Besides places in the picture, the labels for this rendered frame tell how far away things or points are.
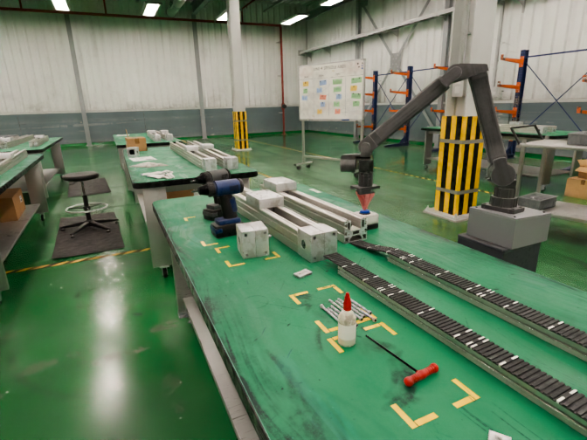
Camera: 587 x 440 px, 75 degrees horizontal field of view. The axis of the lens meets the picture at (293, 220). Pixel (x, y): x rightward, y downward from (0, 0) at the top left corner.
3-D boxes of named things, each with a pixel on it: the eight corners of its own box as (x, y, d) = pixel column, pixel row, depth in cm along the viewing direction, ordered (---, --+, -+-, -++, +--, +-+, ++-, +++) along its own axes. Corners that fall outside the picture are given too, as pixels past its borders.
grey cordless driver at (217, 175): (236, 215, 179) (232, 168, 173) (200, 225, 165) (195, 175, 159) (225, 212, 184) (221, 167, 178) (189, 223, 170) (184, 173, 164)
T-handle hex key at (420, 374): (439, 373, 72) (440, 364, 72) (409, 390, 68) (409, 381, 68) (380, 333, 85) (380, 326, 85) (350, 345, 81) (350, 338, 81)
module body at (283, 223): (322, 248, 136) (322, 225, 133) (298, 254, 131) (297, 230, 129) (244, 202, 204) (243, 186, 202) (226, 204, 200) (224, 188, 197)
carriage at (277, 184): (296, 195, 191) (296, 181, 189) (276, 197, 186) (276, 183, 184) (282, 189, 205) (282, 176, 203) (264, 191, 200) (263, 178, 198)
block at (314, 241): (342, 255, 129) (343, 228, 126) (311, 263, 124) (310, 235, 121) (328, 247, 137) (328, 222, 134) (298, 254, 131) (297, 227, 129)
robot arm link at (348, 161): (369, 142, 143) (372, 140, 151) (339, 141, 146) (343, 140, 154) (369, 174, 146) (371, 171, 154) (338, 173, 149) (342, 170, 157)
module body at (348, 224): (366, 238, 144) (367, 217, 141) (344, 244, 139) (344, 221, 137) (277, 196, 212) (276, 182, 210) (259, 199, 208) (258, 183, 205)
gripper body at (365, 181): (349, 189, 154) (350, 171, 151) (369, 187, 158) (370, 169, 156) (359, 193, 148) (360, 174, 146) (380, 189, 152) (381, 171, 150)
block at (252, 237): (276, 254, 132) (274, 228, 129) (243, 258, 128) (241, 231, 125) (268, 244, 141) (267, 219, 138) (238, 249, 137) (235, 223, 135)
